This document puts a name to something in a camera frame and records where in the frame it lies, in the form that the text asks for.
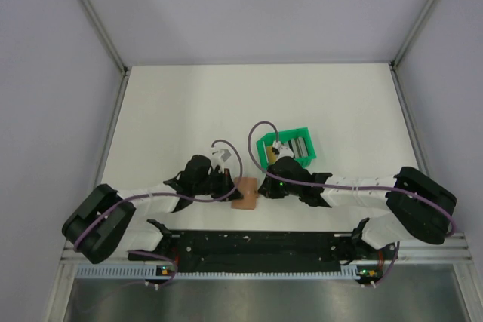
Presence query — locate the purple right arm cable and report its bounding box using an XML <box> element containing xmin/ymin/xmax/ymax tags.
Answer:
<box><xmin>247</xmin><ymin>121</ymin><xmax>456</xmax><ymax>289</ymax></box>

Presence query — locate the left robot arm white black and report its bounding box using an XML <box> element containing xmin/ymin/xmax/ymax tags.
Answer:
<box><xmin>61</xmin><ymin>154</ymin><xmax>242</xmax><ymax>264</ymax></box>

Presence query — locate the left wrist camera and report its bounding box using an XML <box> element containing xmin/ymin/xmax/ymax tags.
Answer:
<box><xmin>211</xmin><ymin>149</ymin><xmax>231</xmax><ymax>163</ymax></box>

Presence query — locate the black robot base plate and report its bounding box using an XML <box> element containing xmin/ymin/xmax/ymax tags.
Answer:
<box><xmin>128</xmin><ymin>229</ymin><xmax>397</xmax><ymax>273</ymax></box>

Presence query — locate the green plastic card bin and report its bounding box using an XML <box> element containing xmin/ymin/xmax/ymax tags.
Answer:
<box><xmin>256</xmin><ymin>127</ymin><xmax>316</xmax><ymax>169</ymax></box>

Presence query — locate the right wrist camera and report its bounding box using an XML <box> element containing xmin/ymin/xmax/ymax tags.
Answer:
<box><xmin>272</xmin><ymin>141</ymin><xmax>294</xmax><ymax>158</ymax></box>

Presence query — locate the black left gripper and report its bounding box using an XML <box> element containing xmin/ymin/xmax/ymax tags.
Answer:
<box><xmin>193</xmin><ymin>168</ymin><xmax>243</xmax><ymax>202</ymax></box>

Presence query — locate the aluminium frame rail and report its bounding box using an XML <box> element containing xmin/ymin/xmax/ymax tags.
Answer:
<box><xmin>60</xmin><ymin>233</ymin><xmax>472</xmax><ymax>264</ymax></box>

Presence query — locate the stack of light cards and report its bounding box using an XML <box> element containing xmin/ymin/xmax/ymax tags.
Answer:
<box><xmin>288</xmin><ymin>137</ymin><xmax>309</xmax><ymax>158</ymax></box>

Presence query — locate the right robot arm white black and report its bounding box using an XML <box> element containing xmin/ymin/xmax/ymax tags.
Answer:
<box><xmin>258</xmin><ymin>156</ymin><xmax>457</xmax><ymax>259</ymax></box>

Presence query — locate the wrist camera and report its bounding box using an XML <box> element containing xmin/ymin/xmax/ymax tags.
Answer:
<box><xmin>211</xmin><ymin>149</ymin><xmax>231</xmax><ymax>163</ymax></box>
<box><xmin>272</xmin><ymin>141</ymin><xmax>294</xmax><ymax>158</ymax></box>

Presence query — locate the grey slotted cable duct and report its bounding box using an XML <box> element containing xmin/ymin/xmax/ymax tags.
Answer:
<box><xmin>75</xmin><ymin>265</ymin><xmax>378</xmax><ymax>281</ymax></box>

